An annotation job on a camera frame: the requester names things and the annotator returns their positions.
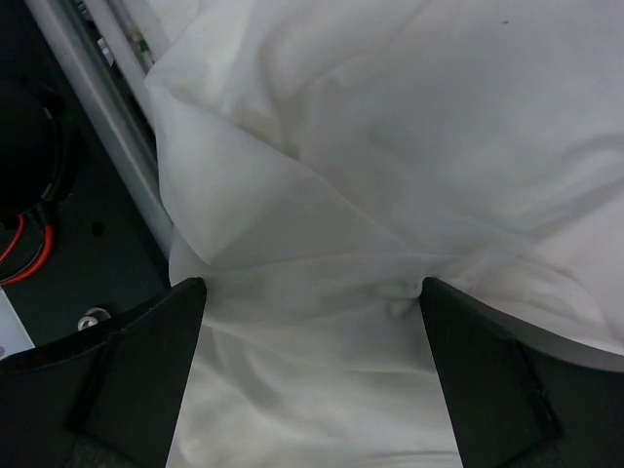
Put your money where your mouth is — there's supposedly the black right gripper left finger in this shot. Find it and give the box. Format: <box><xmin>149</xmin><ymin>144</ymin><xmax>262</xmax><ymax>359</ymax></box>
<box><xmin>1</xmin><ymin>278</ymin><xmax>207</xmax><ymax>467</ymax></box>

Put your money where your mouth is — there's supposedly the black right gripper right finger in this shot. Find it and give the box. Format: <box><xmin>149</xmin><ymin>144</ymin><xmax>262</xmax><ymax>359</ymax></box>
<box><xmin>419</xmin><ymin>278</ymin><xmax>623</xmax><ymax>467</ymax></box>

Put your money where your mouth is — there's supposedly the white camisole tank top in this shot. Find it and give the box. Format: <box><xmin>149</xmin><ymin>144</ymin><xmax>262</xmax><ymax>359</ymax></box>
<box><xmin>145</xmin><ymin>1</ymin><xmax>623</xmax><ymax>467</ymax></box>

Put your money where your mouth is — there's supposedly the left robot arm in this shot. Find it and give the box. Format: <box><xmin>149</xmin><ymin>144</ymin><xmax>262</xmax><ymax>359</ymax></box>
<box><xmin>1</xmin><ymin>1</ymin><xmax>79</xmax><ymax>219</ymax></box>

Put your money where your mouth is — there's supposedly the red wire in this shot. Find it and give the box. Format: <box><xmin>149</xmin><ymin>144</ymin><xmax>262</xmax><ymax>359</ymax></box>
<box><xmin>0</xmin><ymin>214</ymin><xmax>56</xmax><ymax>288</ymax></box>

